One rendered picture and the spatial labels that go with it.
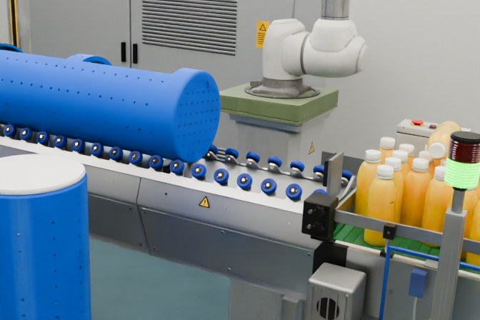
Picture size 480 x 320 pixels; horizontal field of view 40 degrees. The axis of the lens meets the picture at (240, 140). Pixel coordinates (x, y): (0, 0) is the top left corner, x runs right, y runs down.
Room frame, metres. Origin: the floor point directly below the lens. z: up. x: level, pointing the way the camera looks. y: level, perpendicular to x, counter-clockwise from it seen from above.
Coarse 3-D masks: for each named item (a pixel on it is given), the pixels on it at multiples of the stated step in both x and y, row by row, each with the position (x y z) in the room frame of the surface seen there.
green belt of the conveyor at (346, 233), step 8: (344, 224) 1.60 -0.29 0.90; (336, 232) 1.54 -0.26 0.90; (344, 232) 1.54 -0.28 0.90; (352, 232) 1.54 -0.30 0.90; (360, 232) 1.55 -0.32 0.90; (344, 240) 1.50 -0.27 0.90; (352, 240) 1.50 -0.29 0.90; (360, 240) 1.50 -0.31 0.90; (392, 240) 1.51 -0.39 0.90; (400, 240) 1.51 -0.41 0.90; (408, 240) 1.51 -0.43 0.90; (376, 248) 1.46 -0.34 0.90; (384, 248) 1.46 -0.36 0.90; (408, 248) 1.47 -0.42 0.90; (416, 248) 1.47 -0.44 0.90; (424, 248) 1.47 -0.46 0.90; (432, 248) 1.47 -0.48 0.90
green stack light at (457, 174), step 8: (448, 160) 1.22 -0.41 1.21; (448, 168) 1.21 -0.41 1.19; (456, 168) 1.20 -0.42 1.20; (464, 168) 1.19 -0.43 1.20; (472, 168) 1.19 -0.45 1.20; (448, 176) 1.21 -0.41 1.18; (456, 176) 1.20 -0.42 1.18; (464, 176) 1.19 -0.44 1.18; (472, 176) 1.19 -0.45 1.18; (456, 184) 1.19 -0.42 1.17; (464, 184) 1.19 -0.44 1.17; (472, 184) 1.19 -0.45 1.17
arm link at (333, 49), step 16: (336, 0) 2.33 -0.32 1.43; (336, 16) 2.33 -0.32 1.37; (320, 32) 2.32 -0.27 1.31; (336, 32) 2.30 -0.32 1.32; (352, 32) 2.32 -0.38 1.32; (304, 48) 2.35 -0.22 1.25; (320, 48) 2.31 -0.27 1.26; (336, 48) 2.29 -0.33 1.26; (352, 48) 2.28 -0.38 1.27; (368, 48) 2.34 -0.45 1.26; (304, 64) 2.35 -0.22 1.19; (320, 64) 2.32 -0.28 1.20; (336, 64) 2.29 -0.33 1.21; (352, 64) 2.28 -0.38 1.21
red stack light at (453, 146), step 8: (456, 144) 1.20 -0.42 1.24; (464, 144) 1.19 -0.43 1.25; (472, 144) 1.19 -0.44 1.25; (448, 152) 1.23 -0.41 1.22; (456, 152) 1.20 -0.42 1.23; (464, 152) 1.19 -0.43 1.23; (472, 152) 1.19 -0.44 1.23; (456, 160) 1.20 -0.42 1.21; (464, 160) 1.19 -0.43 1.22; (472, 160) 1.19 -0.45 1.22
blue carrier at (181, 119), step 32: (0, 64) 2.14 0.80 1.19; (32, 64) 2.09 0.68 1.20; (64, 64) 2.05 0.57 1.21; (96, 64) 2.02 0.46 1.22; (0, 96) 2.09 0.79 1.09; (32, 96) 2.03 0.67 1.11; (64, 96) 1.97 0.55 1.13; (96, 96) 1.92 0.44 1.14; (128, 96) 1.88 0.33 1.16; (160, 96) 1.83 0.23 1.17; (192, 96) 1.88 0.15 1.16; (32, 128) 2.10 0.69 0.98; (64, 128) 2.00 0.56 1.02; (96, 128) 1.92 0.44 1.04; (128, 128) 1.86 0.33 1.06; (160, 128) 1.81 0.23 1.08; (192, 128) 1.88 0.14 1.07; (192, 160) 1.89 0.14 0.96
